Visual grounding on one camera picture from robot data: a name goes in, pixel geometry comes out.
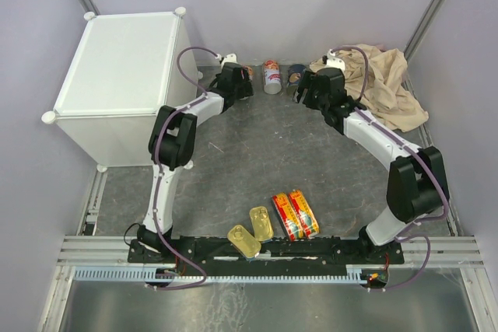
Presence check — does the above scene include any dark blue food can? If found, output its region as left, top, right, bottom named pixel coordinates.
left=286, top=64, right=307, bottom=96

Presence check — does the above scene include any red white tall can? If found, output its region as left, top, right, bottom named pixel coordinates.
left=263, top=60, right=282, bottom=95

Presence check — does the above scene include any orange label white-lid can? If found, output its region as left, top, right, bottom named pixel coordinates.
left=244, top=66, right=254, bottom=80

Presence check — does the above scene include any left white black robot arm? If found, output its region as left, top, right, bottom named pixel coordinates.
left=136, top=62, right=254, bottom=262

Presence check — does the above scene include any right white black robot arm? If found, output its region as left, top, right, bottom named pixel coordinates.
left=294, top=68, right=450, bottom=263

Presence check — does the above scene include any beige crumpled cloth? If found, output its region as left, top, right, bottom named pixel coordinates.
left=310, top=43, right=430, bottom=133

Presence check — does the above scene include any white plastic cube cabinet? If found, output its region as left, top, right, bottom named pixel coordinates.
left=41, top=7, right=198, bottom=169

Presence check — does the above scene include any red yellow flat tin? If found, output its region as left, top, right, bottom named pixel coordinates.
left=272, top=193, right=304, bottom=241

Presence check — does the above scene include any red green flat tin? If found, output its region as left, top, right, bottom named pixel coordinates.
left=289, top=190, right=320, bottom=239

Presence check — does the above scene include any gold tin upper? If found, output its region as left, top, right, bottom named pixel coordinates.
left=249, top=206, right=274, bottom=243

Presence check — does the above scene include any gold tin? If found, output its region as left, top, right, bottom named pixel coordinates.
left=227, top=225, right=261, bottom=260
left=249, top=206, right=274, bottom=243

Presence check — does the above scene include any gold tin lower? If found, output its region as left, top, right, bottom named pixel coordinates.
left=227, top=225, right=261, bottom=260

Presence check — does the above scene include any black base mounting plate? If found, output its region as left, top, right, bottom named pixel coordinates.
left=127, top=235, right=405, bottom=271

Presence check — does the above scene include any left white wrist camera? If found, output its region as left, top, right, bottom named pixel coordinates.
left=216, top=53, right=238, bottom=65

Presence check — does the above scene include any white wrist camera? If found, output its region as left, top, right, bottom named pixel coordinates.
left=216, top=53, right=238, bottom=65
left=322, top=49, right=345, bottom=72

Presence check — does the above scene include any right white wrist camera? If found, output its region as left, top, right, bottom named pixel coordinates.
left=322, top=49, right=345, bottom=72

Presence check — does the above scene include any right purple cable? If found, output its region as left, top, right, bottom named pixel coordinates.
left=330, top=45, right=448, bottom=292

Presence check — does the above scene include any light blue cable duct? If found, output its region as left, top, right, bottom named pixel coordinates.
left=72, top=264, right=369, bottom=282

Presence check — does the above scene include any aluminium frame rail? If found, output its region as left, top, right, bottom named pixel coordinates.
left=57, top=236, right=484, bottom=268

